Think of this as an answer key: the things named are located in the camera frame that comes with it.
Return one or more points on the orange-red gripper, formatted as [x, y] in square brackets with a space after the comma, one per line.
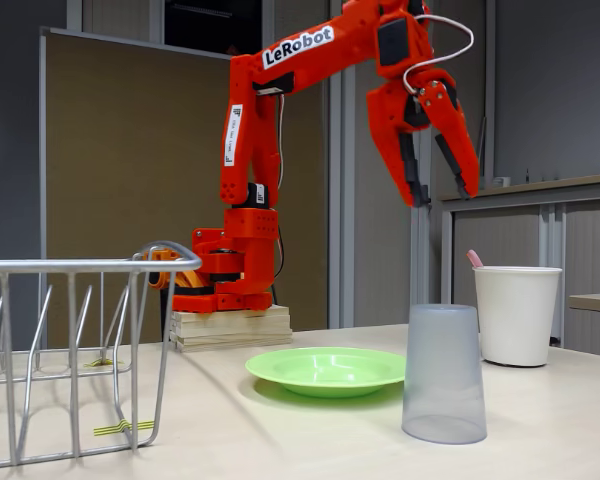
[387, 107]

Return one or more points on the pink plastic fork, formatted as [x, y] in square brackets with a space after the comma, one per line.
[475, 259]

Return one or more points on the translucent grey plastic cup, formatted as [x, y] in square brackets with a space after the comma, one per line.
[445, 380]

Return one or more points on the green plastic plate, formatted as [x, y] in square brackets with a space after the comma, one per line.
[325, 372]

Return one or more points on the orange-red robot arm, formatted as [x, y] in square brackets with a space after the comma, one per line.
[240, 150]

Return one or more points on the grey leaning strip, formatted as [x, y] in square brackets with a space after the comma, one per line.
[481, 150]

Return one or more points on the grey sliding-door cabinet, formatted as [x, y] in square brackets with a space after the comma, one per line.
[505, 235]

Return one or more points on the white paper cup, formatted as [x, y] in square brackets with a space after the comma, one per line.
[520, 320]

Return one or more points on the grey side table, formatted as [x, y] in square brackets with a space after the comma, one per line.
[597, 301]

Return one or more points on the dark window panel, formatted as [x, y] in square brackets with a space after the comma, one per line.
[205, 30]

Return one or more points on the wooden base block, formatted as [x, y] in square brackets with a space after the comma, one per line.
[230, 330]

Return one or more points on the orange table clamp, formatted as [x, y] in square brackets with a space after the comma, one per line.
[190, 280]

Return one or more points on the brown partition board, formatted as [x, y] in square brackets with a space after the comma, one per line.
[120, 150]

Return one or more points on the yellow black striped tape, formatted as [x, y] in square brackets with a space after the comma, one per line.
[102, 363]
[105, 430]

